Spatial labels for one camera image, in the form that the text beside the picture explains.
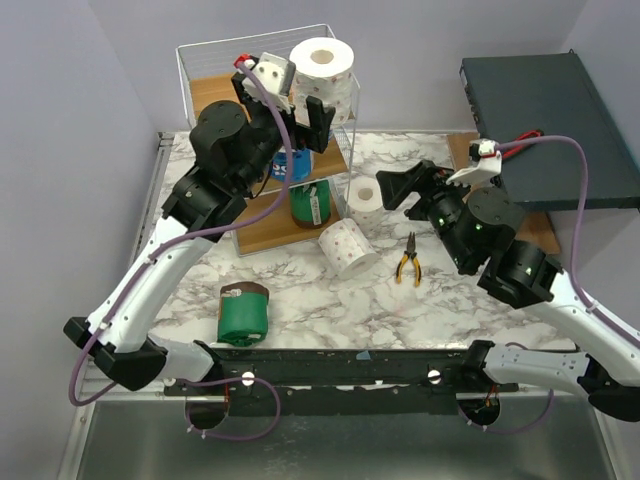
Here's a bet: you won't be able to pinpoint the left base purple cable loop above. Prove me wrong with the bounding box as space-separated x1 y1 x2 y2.
184 377 282 442

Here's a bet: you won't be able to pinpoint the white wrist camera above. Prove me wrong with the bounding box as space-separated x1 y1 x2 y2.
234 52 296 113
446 139 502 187

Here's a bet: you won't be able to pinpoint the aluminium frame rail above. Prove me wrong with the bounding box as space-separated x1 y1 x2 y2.
68 132 177 406

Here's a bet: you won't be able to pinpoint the brown paper roll green base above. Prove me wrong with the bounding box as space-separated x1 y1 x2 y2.
289 180 331 229

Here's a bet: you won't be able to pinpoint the green wrapped brown paper roll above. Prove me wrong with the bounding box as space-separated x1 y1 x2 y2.
217 281 270 347

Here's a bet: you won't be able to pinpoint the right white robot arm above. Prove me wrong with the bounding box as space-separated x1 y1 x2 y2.
376 160 639 422

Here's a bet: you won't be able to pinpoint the black metal base rail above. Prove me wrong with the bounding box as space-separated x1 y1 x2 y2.
164 348 494 417

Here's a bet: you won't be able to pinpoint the blue-bottom paper roll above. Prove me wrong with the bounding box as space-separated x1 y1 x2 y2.
271 148 314 183

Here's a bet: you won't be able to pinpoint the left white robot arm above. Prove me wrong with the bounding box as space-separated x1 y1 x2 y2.
63 73 335 395

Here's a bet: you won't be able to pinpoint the pink dotted paper roll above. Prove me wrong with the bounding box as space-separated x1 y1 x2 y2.
318 218 380 280

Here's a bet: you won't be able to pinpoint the dark grey flat metal box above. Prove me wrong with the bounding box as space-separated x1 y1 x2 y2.
460 52 639 212

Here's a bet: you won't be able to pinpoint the yellow handled pliers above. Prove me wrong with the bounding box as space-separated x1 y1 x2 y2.
395 232 422 287

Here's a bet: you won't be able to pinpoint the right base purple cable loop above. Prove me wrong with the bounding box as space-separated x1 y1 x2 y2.
455 389 554 435

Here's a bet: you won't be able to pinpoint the white wire wooden shelf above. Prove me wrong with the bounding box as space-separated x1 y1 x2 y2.
176 24 360 256

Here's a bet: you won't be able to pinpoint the wooden board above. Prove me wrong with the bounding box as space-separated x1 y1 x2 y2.
446 132 561 255

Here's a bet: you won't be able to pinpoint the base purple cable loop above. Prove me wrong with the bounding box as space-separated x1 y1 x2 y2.
184 377 282 442
455 389 554 435

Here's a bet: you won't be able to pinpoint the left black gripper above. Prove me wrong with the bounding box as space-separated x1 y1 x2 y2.
233 74 334 194

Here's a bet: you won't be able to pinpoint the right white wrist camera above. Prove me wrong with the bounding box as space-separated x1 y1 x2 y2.
446 139 502 187

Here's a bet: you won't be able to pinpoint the red black utility knife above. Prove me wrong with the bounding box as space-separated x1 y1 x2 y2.
499 129 545 160

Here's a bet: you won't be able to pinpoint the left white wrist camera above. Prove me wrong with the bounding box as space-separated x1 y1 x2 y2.
234 52 296 113

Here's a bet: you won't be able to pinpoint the plain white bottom paper roll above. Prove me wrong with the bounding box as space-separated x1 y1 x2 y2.
345 176 384 227

